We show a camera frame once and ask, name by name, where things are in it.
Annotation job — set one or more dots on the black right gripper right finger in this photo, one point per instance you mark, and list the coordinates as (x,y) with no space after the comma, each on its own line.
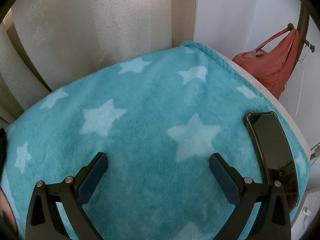
(272,220)

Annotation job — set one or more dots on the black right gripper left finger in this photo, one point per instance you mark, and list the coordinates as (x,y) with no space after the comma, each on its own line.
(43,218)

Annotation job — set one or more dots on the black smartphone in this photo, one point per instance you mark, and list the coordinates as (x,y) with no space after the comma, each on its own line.
(273,153)

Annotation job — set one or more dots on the red plastic bag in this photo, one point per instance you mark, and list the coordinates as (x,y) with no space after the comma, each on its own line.
(272,69)

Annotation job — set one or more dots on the turquoise cartoon fleece blanket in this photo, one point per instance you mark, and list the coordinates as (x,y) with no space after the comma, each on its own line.
(158,118)

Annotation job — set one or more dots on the cream patterned curtain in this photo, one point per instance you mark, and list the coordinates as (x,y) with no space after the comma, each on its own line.
(46,44)

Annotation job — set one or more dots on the dark metal coat rack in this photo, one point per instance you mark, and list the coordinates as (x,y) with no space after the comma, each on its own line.
(302,28)

